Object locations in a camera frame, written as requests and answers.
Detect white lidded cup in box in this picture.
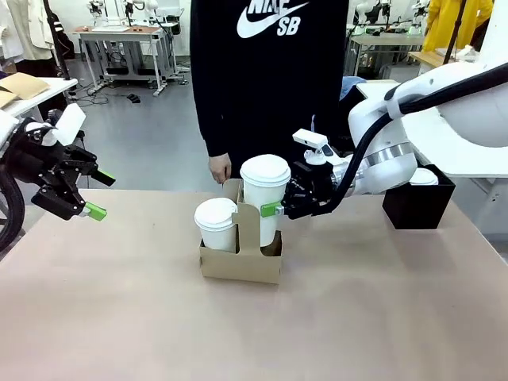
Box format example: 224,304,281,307
407,167,440,187

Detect black floor cables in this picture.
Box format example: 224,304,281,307
67,83,111,107

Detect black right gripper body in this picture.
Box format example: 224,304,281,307
284,159,347,217

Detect white side table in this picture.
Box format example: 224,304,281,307
0,73,79,120

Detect person's right hand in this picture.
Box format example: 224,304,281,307
208,152,233,186

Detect black square box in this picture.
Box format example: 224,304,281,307
381,164,456,231

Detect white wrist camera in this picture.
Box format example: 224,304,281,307
39,103,87,147
292,128,339,166

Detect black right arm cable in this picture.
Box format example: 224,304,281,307
327,62,508,212

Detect green-edged lab table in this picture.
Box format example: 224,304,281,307
348,33,428,79

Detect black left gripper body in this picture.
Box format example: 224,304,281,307
10,125,98,192

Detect person's right forearm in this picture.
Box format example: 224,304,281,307
196,67,233,159

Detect white hanging coat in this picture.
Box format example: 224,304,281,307
0,0,56,61

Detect light wooden table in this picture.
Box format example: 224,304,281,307
407,48,452,67

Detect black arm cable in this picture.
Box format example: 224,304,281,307
0,166,26,252
327,62,508,212

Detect brown cardboard sheets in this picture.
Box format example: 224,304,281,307
0,73,52,109

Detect grey metal workbench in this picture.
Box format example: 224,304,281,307
72,24,180,98

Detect brown cardboard cup carrier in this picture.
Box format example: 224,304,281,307
198,178,283,285

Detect black tripod pole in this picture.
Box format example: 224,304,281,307
41,0,73,81

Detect person in yellow jacket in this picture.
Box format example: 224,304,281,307
421,0,494,53

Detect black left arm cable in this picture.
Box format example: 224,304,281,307
0,166,26,252

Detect tall white lidded paper cup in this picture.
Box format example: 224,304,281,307
239,155,292,248

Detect person in black hoodie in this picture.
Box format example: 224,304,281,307
189,0,350,192

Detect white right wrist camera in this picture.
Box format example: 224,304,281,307
292,128,339,166

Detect short white lidded paper cup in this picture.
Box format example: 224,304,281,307
194,197,240,253

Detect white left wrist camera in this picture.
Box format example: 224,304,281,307
39,103,87,147

